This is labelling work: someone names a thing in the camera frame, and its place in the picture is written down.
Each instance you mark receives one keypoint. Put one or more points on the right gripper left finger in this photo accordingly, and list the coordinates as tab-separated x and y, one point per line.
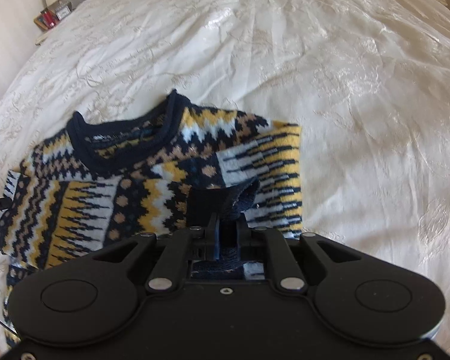
202	219

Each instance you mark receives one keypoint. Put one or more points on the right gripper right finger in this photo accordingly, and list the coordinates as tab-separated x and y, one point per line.
240	235

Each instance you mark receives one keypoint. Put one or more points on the navy yellow patterned knit sweater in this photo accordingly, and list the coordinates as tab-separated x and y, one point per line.
91	186

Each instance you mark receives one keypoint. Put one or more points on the cream left nightstand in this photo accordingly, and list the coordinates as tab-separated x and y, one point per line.
43	37

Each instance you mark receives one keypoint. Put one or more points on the red candle jar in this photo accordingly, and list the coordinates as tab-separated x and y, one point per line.
48	18

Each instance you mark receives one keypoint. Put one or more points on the small white alarm clock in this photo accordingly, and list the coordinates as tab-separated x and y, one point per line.
63	12

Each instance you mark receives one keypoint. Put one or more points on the cream floral bedspread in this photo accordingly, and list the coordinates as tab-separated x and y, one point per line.
367	80

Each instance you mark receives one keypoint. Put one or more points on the wooden picture frame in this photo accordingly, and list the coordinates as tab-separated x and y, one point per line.
39	21

